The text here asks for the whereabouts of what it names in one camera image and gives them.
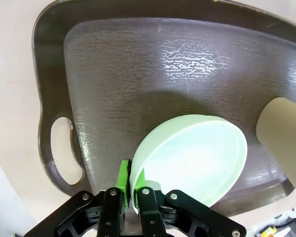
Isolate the pale green bowl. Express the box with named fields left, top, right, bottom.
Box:
left=129, top=114, right=248, bottom=215

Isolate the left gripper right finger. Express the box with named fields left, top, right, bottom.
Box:
left=134, top=167, right=246, bottom=237

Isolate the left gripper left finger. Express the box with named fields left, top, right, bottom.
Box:
left=24, top=159, right=133, bottom=237

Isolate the dark brown plastic tray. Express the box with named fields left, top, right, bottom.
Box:
left=32, top=0, right=296, bottom=222

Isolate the tall brown cup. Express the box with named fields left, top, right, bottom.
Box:
left=256, top=97, right=296, bottom=200

